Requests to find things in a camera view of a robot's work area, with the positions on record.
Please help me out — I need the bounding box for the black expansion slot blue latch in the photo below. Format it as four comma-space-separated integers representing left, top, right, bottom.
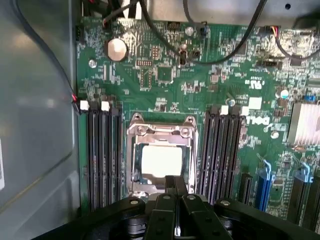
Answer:
286, 161, 315, 225

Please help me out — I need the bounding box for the white board sticker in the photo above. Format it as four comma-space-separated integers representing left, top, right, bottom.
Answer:
248, 96, 263, 110

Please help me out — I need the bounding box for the silver coin cell battery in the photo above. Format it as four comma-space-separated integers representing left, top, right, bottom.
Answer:
106, 37, 129, 62

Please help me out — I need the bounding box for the black wire with coloured strands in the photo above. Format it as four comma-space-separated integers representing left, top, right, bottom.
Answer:
264, 24, 320, 61

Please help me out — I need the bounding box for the black wire with red strand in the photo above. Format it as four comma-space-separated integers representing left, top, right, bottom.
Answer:
13, 0, 87, 116

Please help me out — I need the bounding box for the grey metal PC case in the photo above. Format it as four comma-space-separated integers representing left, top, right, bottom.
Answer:
0, 0, 320, 240

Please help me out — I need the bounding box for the thin black wire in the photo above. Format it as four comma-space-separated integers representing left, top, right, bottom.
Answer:
182, 0, 210, 38

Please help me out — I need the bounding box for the green Dell motherboard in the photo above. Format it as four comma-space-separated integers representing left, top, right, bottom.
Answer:
74, 16, 320, 230

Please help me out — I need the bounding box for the short black expansion slot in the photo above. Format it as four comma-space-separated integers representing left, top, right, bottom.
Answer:
238, 172, 254, 204

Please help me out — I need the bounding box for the black and red wire bundle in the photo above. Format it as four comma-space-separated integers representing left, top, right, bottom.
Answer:
101, 0, 133, 27

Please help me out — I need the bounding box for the metal CPU socket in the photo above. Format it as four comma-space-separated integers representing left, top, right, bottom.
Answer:
126, 112, 200, 200

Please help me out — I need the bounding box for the silver finned chipset heatsink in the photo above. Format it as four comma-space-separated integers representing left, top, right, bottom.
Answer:
286, 101, 320, 147

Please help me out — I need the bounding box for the thick black wire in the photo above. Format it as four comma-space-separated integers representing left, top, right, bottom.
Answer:
186, 0, 266, 66
138, 0, 187, 67

